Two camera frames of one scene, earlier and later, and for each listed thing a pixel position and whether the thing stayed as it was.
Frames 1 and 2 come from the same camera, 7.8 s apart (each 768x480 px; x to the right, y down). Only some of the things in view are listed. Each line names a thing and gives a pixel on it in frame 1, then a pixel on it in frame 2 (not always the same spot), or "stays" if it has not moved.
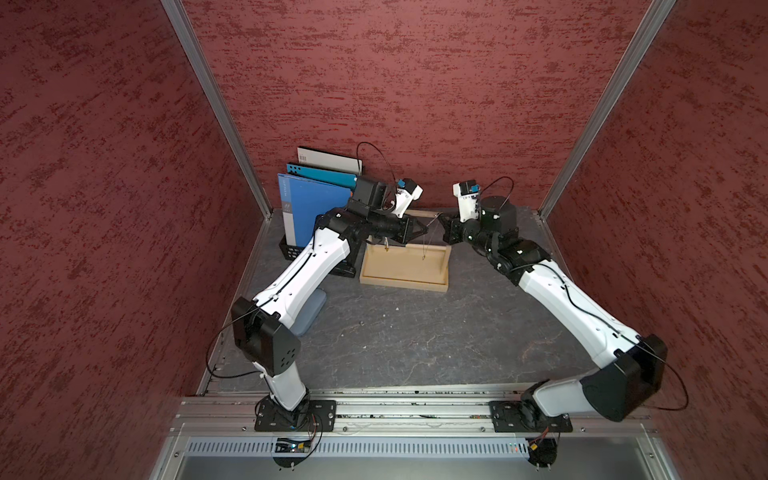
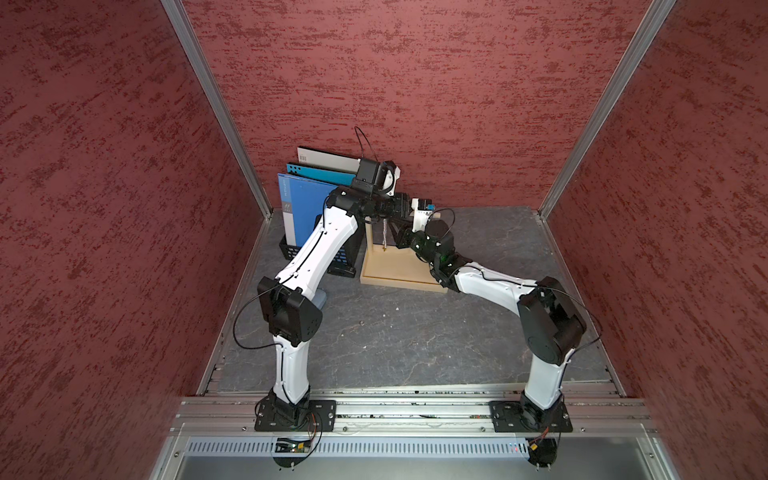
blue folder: x=303 y=202 stays
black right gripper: x=452 y=225 to x=403 y=238
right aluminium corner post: x=651 y=24 stays
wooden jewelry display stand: x=413 y=266 stays
